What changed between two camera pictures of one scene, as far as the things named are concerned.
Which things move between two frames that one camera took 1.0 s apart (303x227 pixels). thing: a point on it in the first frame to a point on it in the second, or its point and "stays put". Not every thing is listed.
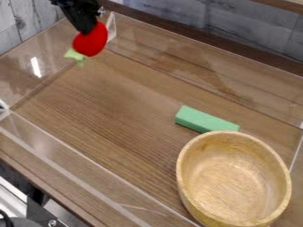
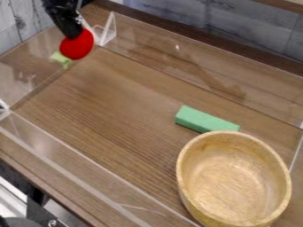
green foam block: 202,121 stays put
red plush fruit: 90,44 to 78,48
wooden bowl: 234,180 stays put
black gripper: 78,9 to 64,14
